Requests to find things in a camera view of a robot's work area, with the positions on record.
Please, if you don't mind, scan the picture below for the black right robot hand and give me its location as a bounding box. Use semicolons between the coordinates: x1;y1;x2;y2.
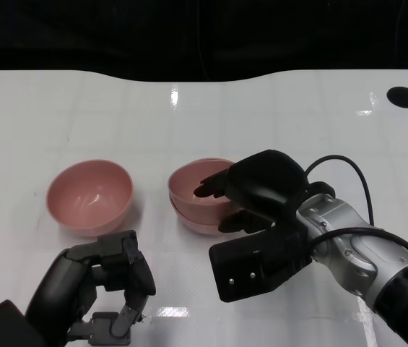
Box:
193;149;311;234

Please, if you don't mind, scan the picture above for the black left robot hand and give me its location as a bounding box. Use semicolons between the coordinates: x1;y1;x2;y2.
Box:
25;230;157;344

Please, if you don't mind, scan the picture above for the pink plastic bowl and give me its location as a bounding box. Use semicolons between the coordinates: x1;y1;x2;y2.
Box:
168;157;238;226
46;158;134;239
169;197;234;238

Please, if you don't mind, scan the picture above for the black backdrop cloth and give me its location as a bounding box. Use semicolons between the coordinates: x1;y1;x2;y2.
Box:
0;0;408;84

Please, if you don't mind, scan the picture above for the black round table grommet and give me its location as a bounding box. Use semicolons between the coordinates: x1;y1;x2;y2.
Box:
386;86;408;108

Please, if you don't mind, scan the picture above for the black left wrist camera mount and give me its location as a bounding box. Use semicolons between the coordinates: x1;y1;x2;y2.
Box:
0;299;48;347

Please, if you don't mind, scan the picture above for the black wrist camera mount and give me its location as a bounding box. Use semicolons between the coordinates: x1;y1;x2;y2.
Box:
0;299;48;347
209;220;313;303

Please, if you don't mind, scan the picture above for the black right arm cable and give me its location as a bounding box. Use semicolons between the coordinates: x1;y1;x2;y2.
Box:
304;155;408;267

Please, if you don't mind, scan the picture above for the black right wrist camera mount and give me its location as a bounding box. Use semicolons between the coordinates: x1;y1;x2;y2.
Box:
209;220;313;303

